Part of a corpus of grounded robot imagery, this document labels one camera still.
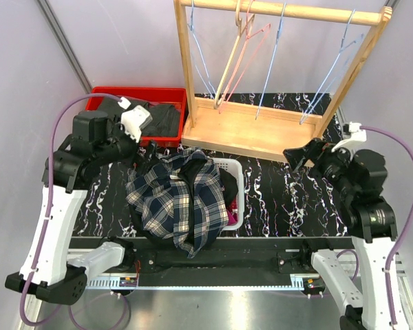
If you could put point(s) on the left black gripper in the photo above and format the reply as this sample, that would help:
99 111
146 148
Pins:
142 161

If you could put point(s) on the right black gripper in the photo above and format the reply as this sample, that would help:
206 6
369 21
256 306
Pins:
316 151

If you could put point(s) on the black skirt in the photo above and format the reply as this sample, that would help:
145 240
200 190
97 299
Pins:
192 178

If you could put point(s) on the plaid skirt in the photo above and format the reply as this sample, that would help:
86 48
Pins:
182 203

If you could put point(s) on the blue hanger of black skirt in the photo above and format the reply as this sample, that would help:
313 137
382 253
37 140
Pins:
278 35

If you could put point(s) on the magenta skirt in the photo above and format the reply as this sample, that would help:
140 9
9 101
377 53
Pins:
232 218

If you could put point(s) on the blue hanger of plaid skirt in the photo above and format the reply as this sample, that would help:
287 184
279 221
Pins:
338 67

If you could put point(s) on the light blue wire hanger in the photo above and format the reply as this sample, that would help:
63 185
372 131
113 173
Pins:
199 61

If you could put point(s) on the pink wire hanger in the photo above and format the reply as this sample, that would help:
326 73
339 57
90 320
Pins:
261 33

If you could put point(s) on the wooden hanger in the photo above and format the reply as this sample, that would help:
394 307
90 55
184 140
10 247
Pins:
243 31

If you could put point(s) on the red polka dot skirt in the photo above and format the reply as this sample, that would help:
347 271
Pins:
233 206

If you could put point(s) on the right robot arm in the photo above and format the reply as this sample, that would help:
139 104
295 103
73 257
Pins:
358 178

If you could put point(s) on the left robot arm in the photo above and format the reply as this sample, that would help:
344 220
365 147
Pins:
97 139

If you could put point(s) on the dark grey garment in bin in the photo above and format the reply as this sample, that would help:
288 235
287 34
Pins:
165 118

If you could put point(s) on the red plastic bin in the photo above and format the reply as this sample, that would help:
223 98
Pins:
174 96

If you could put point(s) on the wooden clothes rack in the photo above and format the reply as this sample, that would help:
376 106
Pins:
263 132

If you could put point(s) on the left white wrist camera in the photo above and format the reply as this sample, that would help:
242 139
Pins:
133 120

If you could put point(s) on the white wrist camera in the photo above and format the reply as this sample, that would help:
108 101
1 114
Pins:
355 136
133 120

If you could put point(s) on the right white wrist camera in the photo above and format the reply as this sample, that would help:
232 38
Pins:
355 136

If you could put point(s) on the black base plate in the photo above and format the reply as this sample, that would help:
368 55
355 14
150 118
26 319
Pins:
256 264

